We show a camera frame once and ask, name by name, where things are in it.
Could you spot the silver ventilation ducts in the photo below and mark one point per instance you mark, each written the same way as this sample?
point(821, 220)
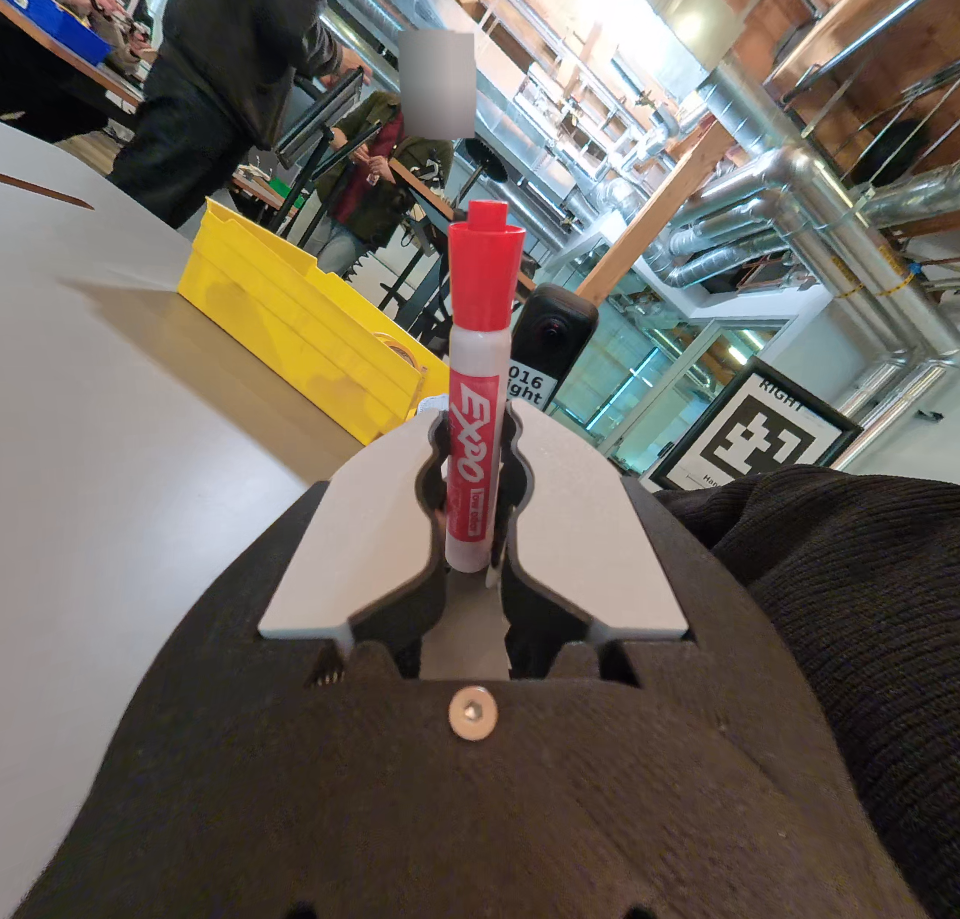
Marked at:
point(825, 206)

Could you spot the clear tape roll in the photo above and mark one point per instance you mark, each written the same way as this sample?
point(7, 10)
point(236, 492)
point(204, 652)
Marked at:
point(409, 356)

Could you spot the person's right forearm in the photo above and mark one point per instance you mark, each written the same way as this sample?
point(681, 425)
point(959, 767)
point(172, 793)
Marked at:
point(862, 596)

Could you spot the wooden post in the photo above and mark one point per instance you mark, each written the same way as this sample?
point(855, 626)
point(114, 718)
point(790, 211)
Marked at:
point(660, 206)

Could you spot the framed tag sign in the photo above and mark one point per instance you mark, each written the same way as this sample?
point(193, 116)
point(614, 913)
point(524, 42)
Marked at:
point(772, 439)

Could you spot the red dry-erase marker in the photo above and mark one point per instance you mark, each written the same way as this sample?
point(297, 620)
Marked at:
point(472, 446)

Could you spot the blue storage bin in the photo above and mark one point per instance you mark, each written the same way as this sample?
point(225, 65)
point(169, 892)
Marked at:
point(45, 15)

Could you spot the black round-top stand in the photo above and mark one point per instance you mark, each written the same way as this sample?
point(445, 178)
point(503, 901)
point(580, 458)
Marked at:
point(484, 155)

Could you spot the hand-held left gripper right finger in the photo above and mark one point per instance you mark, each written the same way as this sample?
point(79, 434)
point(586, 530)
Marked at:
point(592, 551)

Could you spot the wooden-edged standing desk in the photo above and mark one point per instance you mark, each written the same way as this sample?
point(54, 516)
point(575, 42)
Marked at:
point(427, 199)

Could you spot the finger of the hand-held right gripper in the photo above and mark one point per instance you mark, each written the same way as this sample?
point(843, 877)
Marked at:
point(433, 407)

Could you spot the yellow storage bin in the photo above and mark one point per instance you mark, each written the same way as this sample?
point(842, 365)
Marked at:
point(285, 311)

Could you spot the black screen on tripod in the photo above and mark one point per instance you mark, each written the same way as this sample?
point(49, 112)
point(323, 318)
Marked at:
point(319, 120)

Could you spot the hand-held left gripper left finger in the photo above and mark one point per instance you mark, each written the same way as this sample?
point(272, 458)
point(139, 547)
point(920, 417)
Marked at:
point(360, 551)

